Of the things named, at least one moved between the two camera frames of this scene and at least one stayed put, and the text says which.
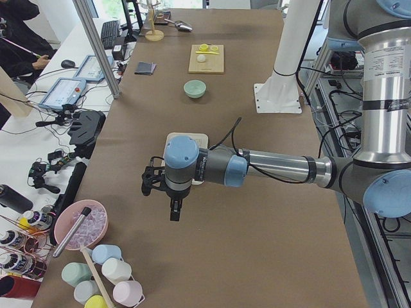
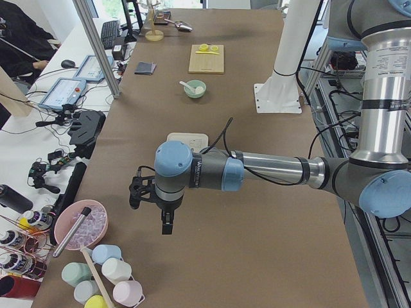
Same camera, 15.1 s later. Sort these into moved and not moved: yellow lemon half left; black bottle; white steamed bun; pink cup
Moved: white steamed bun
Not moved: yellow lemon half left; black bottle; pink cup
